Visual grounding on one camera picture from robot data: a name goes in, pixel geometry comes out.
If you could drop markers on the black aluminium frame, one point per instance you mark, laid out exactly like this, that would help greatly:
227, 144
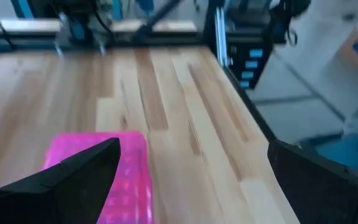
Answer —
211, 31

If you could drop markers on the black box blue labels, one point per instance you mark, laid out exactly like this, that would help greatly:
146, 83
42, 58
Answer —
252, 65

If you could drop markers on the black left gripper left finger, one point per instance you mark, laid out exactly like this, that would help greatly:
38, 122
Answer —
67, 193

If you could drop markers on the brown cardboard box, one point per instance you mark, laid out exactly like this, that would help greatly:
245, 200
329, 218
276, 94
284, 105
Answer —
353, 53

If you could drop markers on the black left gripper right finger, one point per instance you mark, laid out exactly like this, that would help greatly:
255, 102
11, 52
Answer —
322, 193

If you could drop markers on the pencil case pink lid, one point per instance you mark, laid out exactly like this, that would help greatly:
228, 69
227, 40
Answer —
132, 174

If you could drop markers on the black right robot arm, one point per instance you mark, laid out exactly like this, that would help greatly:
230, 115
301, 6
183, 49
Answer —
73, 9

